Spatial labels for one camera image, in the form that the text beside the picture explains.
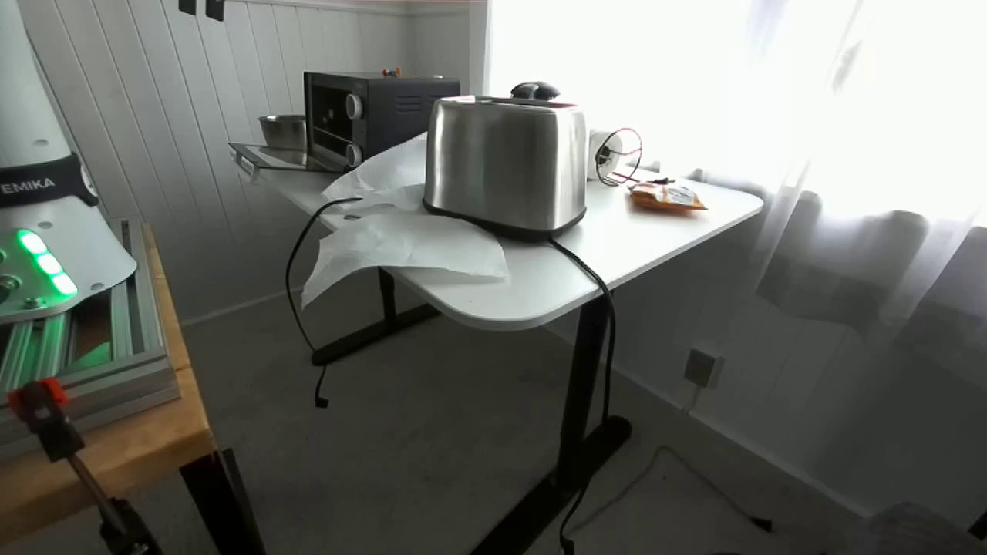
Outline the black toaster oven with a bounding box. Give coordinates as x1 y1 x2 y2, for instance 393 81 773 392
304 68 463 173

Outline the small metal cup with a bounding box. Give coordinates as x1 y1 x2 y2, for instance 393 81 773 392
256 112 309 157

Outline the white cloth towel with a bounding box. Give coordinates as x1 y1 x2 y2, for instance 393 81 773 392
298 134 511 311

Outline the stainless steel toaster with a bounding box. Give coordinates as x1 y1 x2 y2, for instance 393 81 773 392
420 94 592 245

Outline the black computer mouse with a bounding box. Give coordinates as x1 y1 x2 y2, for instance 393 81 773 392
510 77 564 104

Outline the aluminium profile base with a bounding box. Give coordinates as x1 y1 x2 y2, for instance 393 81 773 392
0 219 178 442

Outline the red and black clamp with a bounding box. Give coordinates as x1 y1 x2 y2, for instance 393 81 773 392
6 377 160 555

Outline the wooden workbench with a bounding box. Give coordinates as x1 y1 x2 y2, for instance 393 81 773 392
0 224 270 555

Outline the orange snack packet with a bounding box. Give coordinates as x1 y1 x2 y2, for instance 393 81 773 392
626 180 713 219

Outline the white sheer curtain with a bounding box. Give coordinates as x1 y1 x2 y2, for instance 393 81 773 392
708 0 987 532

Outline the dark sofa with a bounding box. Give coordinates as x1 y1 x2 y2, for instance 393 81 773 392
753 187 987 387

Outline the black power cable with plug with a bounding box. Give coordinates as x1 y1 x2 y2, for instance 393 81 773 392
281 193 363 412

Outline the clear glass with wires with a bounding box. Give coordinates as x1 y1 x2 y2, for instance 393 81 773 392
592 122 647 190

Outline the grey wall socket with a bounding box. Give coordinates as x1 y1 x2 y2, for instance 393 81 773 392
681 345 729 392

